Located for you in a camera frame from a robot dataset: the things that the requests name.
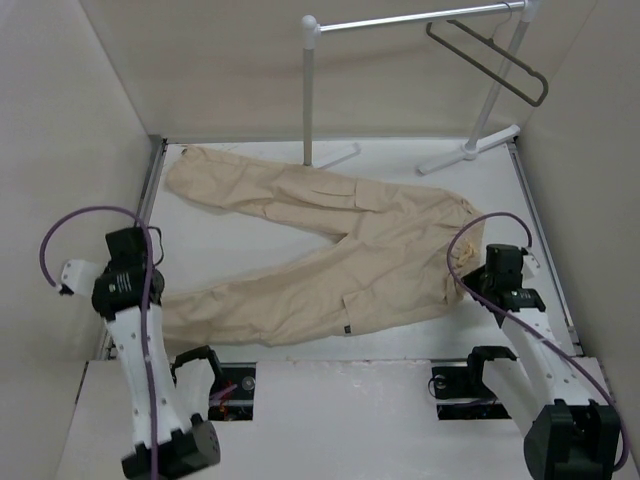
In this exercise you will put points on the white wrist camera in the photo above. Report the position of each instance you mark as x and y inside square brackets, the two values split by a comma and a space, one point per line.
[530, 265]
[78, 277]

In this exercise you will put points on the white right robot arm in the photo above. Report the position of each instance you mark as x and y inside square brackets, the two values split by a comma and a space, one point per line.
[567, 433]

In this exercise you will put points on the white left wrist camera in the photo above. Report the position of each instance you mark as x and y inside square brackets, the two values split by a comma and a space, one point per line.
[78, 277]

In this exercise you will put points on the metal table rail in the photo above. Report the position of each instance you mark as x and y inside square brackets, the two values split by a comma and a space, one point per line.
[542, 241]
[127, 312]

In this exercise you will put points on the left metal table rail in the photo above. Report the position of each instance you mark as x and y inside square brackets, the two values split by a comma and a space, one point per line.
[127, 312]

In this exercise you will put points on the right metal table rail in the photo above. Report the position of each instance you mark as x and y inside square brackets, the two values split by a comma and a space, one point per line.
[542, 241]

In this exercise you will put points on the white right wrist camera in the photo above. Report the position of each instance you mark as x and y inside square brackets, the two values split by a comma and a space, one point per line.
[530, 265]

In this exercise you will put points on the white clothes rack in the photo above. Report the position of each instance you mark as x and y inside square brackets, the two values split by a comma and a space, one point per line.
[476, 143]

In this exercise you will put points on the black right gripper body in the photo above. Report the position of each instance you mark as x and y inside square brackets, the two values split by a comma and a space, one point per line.
[478, 280]

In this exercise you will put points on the beige cargo trousers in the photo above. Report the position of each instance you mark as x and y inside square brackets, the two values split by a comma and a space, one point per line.
[398, 253]

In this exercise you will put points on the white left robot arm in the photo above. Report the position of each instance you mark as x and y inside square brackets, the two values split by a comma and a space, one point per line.
[172, 434]

